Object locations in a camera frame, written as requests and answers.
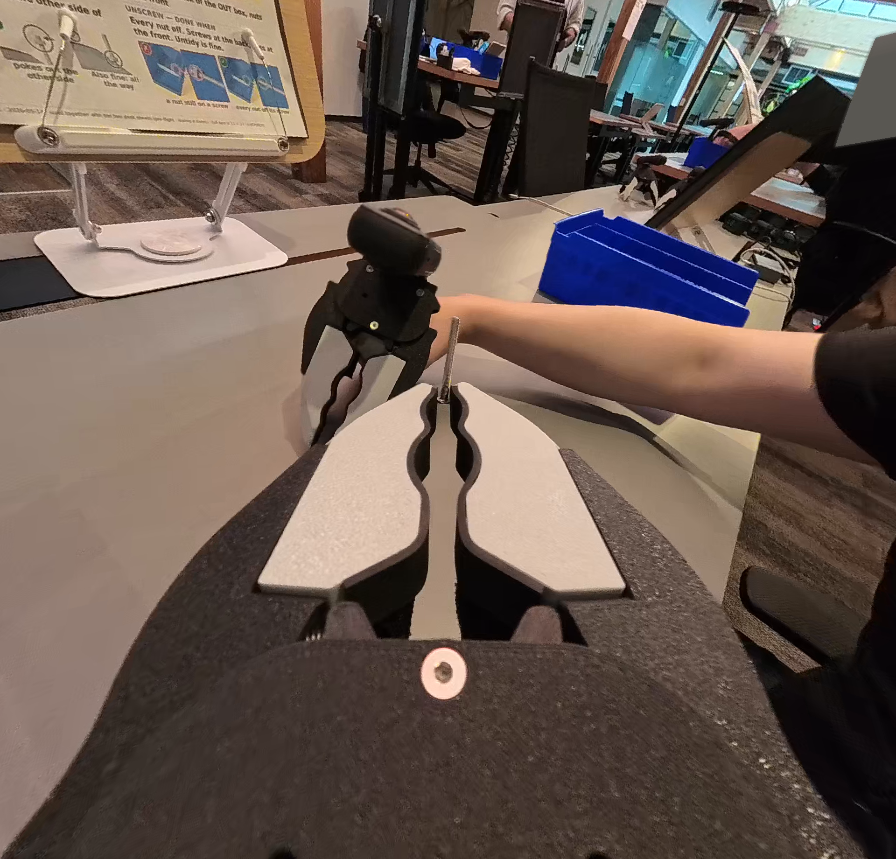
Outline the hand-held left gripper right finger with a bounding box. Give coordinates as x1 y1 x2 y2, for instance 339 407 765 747
448 382 628 616

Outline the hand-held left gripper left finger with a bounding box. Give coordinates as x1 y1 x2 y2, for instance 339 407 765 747
257 382 439 615

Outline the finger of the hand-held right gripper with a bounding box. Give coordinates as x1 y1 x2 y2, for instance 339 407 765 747
300 286 365 448
342 333 436 426

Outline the long steel bolt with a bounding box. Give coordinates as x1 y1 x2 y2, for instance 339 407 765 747
439 316 462 405

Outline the blue plastic bin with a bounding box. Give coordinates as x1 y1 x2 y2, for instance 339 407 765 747
685 136 732 170
448 42 505 82
538 208 760 328

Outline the person's right forearm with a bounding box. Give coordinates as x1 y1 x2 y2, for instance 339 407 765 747
428 294 876 464

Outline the instruction sheet on stand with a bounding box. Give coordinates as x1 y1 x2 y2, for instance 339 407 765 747
0 0 328 299

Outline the black swivel chair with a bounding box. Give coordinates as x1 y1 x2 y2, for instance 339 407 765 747
400 106 469 198

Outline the black display on floor stand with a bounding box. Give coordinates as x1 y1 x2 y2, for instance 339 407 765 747
360 0 435 202

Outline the black monitor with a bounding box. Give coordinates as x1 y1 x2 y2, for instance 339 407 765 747
498 0 568 100

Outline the black flat pad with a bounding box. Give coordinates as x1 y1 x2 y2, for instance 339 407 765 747
0 257 79 312

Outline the grey power adapter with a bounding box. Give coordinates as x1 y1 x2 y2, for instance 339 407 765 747
749 243 795 286

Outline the person's black clothing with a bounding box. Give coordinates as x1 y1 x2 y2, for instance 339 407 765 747
756 327 896 859

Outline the printed instruction sheet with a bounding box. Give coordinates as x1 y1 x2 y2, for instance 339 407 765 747
0 0 309 139

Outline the wooden book stand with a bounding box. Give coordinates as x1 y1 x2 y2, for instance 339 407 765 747
644 75 851 238

